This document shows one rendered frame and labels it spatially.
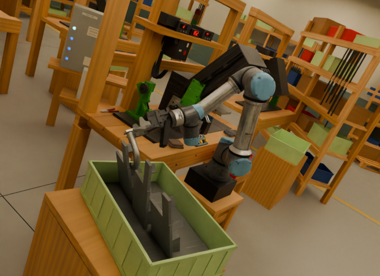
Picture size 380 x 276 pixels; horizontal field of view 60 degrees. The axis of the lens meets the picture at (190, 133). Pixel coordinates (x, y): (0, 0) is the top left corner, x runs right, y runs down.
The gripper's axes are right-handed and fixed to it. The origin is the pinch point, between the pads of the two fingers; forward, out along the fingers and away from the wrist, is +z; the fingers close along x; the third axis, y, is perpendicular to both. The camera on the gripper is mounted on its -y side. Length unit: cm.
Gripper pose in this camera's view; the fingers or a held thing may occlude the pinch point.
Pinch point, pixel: (130, 134)
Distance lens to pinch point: 139.4
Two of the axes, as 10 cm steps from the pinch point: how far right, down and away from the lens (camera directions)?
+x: 3.7, -2.5, -8.9
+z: -8.6, 2.6, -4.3
